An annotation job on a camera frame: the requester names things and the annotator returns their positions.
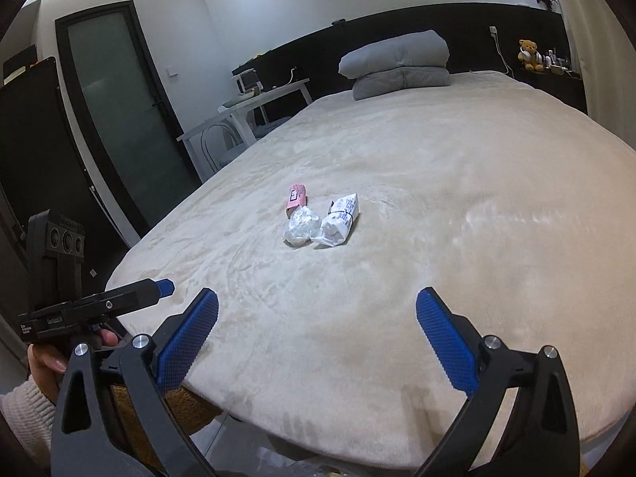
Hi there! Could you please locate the clear bag white tissue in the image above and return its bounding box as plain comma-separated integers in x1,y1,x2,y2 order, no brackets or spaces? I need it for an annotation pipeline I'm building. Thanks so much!
283,206,321,246

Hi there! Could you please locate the small pink carton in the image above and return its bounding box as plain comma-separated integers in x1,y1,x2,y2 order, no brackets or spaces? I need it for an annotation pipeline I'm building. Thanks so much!
286,183,307,217

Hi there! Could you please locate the white paper bag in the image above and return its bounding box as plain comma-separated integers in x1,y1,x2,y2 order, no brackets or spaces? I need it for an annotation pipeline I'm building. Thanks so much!
312,193,359,248

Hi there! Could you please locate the left forearm beige sleeve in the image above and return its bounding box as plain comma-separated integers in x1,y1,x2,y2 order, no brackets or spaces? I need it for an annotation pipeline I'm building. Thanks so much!
1,376,56,471

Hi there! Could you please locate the left bare hand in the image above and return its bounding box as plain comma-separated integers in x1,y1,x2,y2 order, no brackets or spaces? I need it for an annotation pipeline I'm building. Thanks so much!
27,326,121,403

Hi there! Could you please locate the dark glass door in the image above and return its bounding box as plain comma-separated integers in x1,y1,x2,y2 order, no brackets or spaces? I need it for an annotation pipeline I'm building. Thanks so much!
55,0,200,236

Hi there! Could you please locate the white chair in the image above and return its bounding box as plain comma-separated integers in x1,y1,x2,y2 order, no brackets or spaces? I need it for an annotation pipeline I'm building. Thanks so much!
200,116,290,170

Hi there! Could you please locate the white desk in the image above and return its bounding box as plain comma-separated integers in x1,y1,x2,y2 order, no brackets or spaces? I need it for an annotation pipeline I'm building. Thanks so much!
178,79,312,182

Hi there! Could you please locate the bed with beige blanket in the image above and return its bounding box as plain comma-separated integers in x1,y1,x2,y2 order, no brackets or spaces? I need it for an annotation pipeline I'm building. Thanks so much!
109,71,635,467

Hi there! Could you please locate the small white appliance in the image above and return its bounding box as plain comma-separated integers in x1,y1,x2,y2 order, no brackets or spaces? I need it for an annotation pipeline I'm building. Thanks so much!
233,68,263,95

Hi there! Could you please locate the black nightstand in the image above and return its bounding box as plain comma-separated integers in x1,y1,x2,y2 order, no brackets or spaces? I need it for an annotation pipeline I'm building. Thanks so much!
514,70,588,114

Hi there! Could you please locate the teddy bear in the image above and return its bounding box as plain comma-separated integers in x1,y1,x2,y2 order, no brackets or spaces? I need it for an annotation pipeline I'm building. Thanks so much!
518,40,545,72

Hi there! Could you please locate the grey folded pillow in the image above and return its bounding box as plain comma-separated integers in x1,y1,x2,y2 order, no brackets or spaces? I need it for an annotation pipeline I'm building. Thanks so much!
339,30,451,100

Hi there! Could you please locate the black headboard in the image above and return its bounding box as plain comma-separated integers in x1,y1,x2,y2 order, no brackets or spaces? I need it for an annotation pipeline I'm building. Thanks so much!
233,3,588,112

